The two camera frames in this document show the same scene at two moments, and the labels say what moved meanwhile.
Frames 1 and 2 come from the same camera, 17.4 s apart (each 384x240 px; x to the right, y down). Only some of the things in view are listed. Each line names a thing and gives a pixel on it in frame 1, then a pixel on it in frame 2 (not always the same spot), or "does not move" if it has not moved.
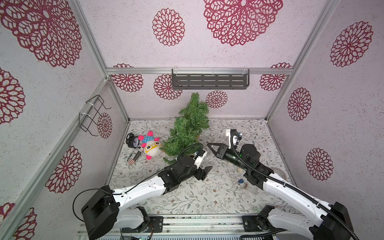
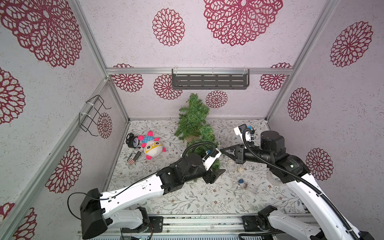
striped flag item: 133,158 does not move
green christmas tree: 183,133 to 207,135
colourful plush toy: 152,146 does not move
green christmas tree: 194,120 does not move
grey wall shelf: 210,79 does not move
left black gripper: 202,173 to 212,176
